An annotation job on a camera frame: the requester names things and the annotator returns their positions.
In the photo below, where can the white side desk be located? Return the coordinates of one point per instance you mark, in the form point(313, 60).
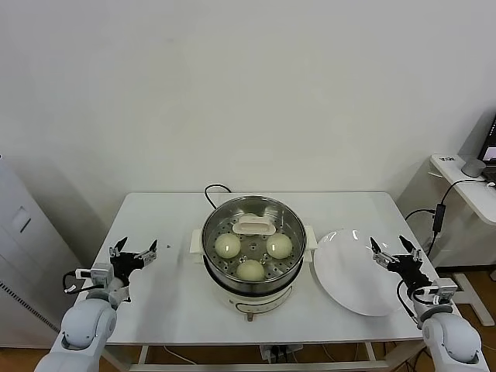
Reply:
point(474, 197)

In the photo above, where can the large white round plate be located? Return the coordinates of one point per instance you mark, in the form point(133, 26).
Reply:
point(356, 279)

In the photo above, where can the round glass pot lid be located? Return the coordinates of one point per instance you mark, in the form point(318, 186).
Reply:
point(253, 225)

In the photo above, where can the stainless perforated steamer basket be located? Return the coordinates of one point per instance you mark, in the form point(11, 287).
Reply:
point(312, 237)

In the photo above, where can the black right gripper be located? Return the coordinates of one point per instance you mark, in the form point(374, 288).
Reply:
point(407, 268)

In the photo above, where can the cream steamed baozi bun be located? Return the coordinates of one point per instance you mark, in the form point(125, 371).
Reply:
point(228, 246)
point(250, 270)
point(279, 246)

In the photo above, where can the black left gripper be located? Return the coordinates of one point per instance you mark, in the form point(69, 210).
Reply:
point(124, 264)

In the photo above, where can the white tall cabinet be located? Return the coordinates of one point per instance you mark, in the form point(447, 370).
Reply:
point(23, 252)

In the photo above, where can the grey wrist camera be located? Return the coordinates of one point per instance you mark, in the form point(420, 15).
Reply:
point(100, 276)
point(443, 290)

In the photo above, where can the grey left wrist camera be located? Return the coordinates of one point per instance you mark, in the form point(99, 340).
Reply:
point(100, 276)

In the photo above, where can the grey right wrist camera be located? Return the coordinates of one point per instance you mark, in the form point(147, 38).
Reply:
point(443, 290)

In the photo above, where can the white power strip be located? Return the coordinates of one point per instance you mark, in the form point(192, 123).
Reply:
point(271, 352)

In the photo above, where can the cream electric cooker base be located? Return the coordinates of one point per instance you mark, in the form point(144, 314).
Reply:
point(255, 305)

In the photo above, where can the grey cylindrical speaker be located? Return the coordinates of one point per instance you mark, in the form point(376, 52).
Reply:
point(473, 168)

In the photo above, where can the dark laptop computer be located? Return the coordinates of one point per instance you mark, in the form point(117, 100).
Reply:
point(489, 149)

